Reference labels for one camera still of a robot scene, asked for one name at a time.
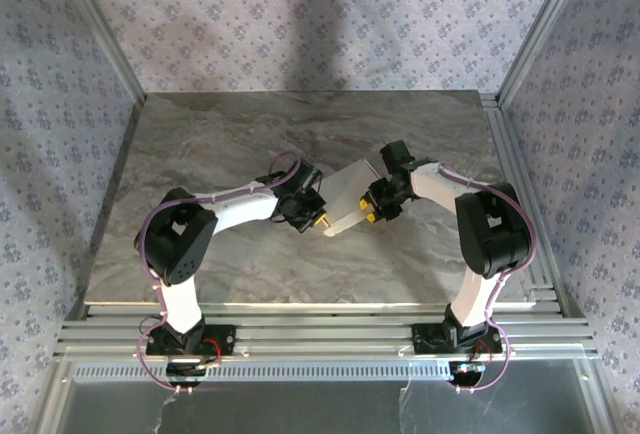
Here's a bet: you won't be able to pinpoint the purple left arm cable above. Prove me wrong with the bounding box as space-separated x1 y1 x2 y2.
135 151 304 395

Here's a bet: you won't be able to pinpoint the grey metal panel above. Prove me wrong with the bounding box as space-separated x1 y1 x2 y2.
47 361 619 434

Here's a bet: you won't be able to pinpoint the aluminium side rail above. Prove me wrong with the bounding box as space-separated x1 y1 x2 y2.
74 96 149 320
479 93 571 318

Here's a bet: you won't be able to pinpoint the aluminium frame cross rails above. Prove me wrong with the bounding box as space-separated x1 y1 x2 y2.
52 301 599 361

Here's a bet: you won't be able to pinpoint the small black electronics module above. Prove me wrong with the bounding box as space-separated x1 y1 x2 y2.
164 361 210 388
447 359 487 386

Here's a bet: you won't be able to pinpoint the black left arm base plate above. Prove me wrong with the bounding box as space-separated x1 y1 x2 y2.
144 324 237 357

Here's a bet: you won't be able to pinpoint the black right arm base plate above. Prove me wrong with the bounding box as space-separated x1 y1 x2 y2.
410 322 504 355

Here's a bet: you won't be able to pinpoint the grey slotted cable duct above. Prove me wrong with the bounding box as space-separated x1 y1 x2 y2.
72 359 454 380

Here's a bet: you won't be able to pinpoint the white paper box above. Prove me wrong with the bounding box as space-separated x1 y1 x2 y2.
319 158 386 240

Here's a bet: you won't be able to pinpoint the aluminium corner post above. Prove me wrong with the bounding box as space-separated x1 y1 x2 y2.
497 0 596 105
48 0 149 110

